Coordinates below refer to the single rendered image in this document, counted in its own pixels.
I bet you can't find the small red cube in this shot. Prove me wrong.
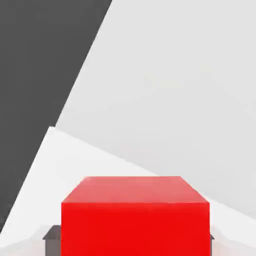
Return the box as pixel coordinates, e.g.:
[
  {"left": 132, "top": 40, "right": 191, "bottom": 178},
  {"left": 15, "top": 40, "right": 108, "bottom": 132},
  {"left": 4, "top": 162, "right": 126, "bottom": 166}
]
[{"left": 60, "top": 175, "right": 211, "bottom": 256}]

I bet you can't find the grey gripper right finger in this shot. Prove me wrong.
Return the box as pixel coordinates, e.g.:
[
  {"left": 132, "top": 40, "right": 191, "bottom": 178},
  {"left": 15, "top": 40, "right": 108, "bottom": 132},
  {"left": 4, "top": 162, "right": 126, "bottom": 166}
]
[{"left": 209, "top": 225, "right": 256, "bottom": 256}]

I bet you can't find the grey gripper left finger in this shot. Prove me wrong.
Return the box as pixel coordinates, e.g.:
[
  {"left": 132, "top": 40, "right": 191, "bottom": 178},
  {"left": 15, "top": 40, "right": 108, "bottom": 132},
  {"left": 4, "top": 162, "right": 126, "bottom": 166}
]
[{"left": 0, "top": 224, "right": 62, "bottom": 256}]

